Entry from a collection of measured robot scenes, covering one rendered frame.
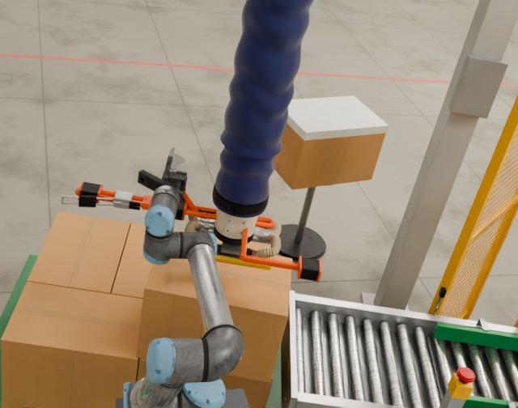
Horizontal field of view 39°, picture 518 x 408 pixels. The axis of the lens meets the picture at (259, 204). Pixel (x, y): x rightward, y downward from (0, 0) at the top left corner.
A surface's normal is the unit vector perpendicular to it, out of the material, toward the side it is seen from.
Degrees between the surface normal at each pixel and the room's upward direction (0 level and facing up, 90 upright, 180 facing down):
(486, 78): 90
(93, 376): 90
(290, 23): 75
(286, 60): 80
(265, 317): 90
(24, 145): 0
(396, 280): 90
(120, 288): 0
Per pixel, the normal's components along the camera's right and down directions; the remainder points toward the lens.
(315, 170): 0.44, 0.56
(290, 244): 0.18, -0.82
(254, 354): -0.08, 0.54
